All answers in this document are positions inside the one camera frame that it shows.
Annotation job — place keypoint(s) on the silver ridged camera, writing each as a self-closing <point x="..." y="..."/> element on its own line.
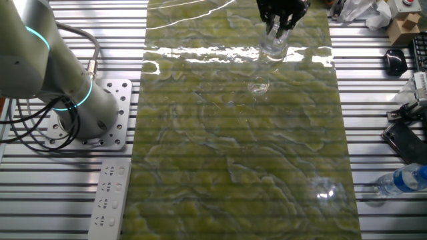
<point x="421" y="86"/>

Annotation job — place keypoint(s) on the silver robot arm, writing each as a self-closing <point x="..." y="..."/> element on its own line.
<point x="33" y="56"/>

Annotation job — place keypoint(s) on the green marble pattern mat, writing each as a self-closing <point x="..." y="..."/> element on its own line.
<point x="217" y="150"/>

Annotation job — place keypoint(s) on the clear plastic bag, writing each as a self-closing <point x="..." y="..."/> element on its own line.
<point x="405" y="95"/>

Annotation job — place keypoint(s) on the brown cardboard box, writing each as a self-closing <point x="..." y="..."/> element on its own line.
<point x="402" y="33"/>

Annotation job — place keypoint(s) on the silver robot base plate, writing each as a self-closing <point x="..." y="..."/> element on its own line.
<point x="120" y="100"/>

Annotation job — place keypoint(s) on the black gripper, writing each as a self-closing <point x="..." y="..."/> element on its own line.
<point x="283" y="8"/>

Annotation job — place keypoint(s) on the water bottle with blue label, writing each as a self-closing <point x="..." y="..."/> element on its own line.
<point x="400" y="180"/>

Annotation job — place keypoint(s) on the white power strip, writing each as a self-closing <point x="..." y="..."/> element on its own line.
<point x="108" y="200"/>

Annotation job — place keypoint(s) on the black keyboard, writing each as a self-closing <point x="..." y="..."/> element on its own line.
<point x="421" y="53"/>

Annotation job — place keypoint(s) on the grey metal bracket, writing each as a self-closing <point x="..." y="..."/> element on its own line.
<point x="336" y="10"/>

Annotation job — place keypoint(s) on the crumpled white paper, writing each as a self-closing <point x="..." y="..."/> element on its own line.
<point x="377" y="16"/>

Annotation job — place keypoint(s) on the black computer mouse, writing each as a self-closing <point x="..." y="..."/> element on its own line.
<point x="396" y="62"/>

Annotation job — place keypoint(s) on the clear glass cup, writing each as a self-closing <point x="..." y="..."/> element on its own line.
<point x="267" y="51"/>

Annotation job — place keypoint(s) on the black flat camera stand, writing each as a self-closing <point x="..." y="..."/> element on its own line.
<point x="405" y="143"/>

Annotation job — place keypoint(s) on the grey emergency stop box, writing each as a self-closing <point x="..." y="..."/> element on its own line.
<point x="398" y="8"/>

